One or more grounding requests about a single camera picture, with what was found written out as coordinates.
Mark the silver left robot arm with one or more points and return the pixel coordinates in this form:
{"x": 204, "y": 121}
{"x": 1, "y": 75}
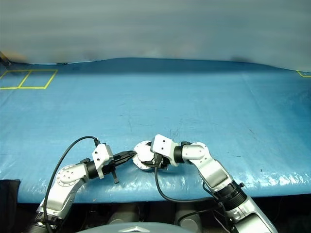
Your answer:
{"x": 65, "y": 177}

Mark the grey motor rotor disc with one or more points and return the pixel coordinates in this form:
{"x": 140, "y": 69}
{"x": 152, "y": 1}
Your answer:
{"x": 143, "y": 151}

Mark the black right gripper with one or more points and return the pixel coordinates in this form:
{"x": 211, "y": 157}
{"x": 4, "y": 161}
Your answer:
{"x": 161, "y": 163}

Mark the grey robot torso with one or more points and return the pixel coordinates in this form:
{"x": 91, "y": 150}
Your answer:
{"x": 132, "y": 228}

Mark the grey rounded cylinder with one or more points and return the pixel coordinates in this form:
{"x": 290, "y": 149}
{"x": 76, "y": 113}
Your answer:
{"x": 122, "y": 214}
{"x": 188, "y": 216}

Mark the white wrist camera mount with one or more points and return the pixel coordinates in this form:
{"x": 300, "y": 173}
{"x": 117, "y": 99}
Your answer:
{"x": 102, "y": 155}
{"x": 162, "y": 146}

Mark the yellow tape double square marking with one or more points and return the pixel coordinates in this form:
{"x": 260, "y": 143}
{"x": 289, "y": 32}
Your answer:
{"x": 24, "y": 78}

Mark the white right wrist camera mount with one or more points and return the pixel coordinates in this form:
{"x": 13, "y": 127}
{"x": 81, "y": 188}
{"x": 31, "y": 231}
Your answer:
{"x": 162, "y": 146}

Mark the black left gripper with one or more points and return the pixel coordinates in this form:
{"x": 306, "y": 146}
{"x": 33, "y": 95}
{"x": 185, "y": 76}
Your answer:
{"x": 112, "y": 170}

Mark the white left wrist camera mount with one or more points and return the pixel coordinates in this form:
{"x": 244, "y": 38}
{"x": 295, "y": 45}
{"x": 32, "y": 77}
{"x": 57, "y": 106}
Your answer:
{"x": 102, "y": 155}

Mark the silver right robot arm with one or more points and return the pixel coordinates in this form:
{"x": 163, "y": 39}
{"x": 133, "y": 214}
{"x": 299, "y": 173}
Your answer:
{"x": 213, "y": 170}

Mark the blue tarp table cover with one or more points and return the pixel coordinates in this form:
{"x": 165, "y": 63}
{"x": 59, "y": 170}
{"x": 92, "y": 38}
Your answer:
{"x": 155, "y": 102}

